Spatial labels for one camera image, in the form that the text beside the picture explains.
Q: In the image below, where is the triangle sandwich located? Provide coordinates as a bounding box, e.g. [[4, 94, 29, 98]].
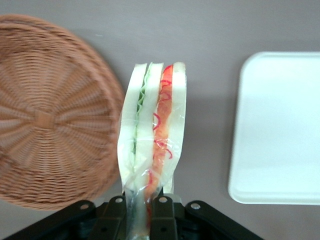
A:
[[116, 61, 188, 240]]

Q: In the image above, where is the round brown wicker basket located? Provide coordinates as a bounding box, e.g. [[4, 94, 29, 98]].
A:
[[0, 14, 126, 212]]

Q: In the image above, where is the beige plastic serving tray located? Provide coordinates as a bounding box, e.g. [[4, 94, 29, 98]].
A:
[[227, 51, 320, 206]]

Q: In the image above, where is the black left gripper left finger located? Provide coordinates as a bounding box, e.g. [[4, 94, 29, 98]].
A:
[[89, 195, 128, 240]]

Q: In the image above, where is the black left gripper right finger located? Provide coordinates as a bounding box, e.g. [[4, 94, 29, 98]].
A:
[[149, 195, 179, 240]]

